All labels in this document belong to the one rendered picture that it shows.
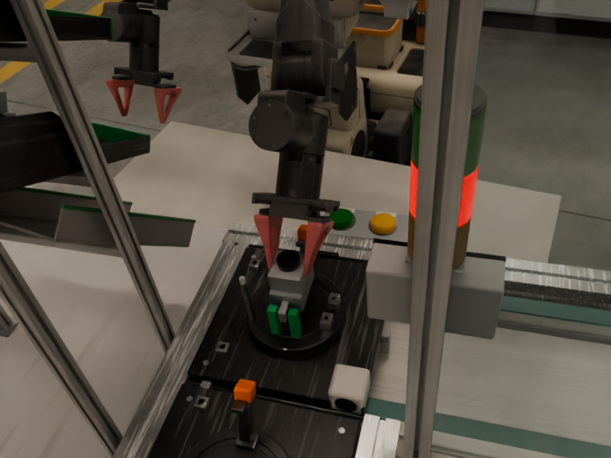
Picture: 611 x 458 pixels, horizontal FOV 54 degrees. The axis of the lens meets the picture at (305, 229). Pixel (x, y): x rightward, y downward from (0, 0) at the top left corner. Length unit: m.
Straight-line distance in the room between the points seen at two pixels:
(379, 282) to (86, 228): 0.38
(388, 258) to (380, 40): 1.17
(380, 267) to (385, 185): 0.69
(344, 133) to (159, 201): 0.48
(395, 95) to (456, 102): 1.30
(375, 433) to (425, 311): 0.27
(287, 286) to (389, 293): 0.23
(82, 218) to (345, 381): 0.38
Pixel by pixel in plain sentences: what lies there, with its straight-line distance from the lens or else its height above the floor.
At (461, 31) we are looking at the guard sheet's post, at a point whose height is 1.48.
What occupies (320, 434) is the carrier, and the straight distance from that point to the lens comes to 0.75.
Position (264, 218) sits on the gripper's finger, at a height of 1.15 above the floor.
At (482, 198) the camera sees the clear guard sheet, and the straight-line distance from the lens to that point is 0.44.
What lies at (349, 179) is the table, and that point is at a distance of 1.24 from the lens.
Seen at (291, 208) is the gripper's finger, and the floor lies 1.16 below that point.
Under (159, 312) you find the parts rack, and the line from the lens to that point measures 0.88.
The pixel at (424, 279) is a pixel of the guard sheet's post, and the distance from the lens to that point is 0.49.
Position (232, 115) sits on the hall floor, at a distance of 3.11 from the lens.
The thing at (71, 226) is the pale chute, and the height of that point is 1.19.
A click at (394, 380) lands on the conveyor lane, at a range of 0.85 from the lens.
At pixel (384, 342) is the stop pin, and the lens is 0.84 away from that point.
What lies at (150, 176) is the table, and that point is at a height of 0.86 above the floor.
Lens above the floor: 1.64
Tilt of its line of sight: 43 degrees down
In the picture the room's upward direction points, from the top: 7 degrees counter-clockwise
